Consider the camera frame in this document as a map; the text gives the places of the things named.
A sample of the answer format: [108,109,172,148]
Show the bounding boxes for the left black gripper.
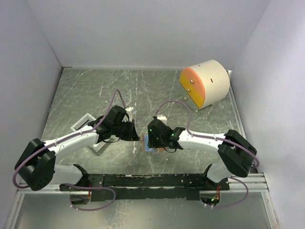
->
[112,118,140,141]

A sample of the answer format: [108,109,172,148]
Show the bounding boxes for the brown leather card holder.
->
[141,133,165,153]

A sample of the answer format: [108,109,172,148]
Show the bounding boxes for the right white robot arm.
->
[147,118,258,190]

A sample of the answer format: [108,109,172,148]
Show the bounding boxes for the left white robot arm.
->
[14,105,140,191]

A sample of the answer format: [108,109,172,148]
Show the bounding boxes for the white card tray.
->
[70,113,105,153]

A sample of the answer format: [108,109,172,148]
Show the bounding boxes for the cream round drawer cabinet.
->
[179,60,230,110]

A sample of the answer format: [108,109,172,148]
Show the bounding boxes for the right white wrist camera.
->
[155,114,167,125]

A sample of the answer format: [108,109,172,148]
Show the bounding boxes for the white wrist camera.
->
[155,114,167,125]
[125,106,137,121]

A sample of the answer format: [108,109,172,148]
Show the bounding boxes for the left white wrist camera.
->
[125,106,137,121]

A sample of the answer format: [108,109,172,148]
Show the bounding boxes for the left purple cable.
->
[12,89,127,211]

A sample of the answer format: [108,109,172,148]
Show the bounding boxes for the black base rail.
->
[60,173,229,202]

